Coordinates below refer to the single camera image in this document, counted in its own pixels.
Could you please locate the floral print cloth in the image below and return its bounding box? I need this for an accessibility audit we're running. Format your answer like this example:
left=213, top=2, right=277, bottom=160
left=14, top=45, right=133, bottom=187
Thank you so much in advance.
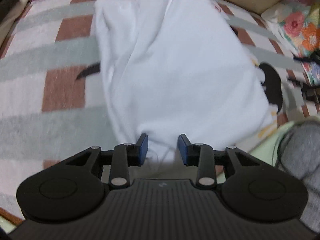
left=261, top=0, right=320, bottom=85

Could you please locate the light green cloth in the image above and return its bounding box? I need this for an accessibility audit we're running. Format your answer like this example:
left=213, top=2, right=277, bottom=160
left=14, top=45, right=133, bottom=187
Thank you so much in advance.
left=217, top=121, right=302, bottom=178

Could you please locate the black cable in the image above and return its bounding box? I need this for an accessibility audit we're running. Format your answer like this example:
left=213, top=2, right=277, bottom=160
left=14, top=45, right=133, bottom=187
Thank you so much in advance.
left=276, top=124, right=304, bottom=170

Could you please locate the light grey cloth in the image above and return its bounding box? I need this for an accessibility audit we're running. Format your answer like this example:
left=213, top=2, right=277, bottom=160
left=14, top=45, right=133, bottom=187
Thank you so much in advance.
left=277, top=121, right=320, bottom=232

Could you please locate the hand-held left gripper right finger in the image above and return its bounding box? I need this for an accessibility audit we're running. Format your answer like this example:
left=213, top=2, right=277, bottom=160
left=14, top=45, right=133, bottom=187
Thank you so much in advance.
left=178, top=134, right=263, bottom=189

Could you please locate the white T-shirt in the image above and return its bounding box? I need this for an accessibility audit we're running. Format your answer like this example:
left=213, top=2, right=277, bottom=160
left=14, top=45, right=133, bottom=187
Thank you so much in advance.
left=94, top=0, right=275, bottom=163

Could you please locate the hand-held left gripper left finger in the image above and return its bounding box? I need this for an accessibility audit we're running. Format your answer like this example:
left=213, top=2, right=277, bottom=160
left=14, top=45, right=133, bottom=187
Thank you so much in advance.
left=64, top=133, right=149, bottom=189

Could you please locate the checked cartoon rug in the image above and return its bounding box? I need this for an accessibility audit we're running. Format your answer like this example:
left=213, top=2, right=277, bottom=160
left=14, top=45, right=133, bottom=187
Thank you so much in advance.
left=0, top=0, right=315, bottom=222

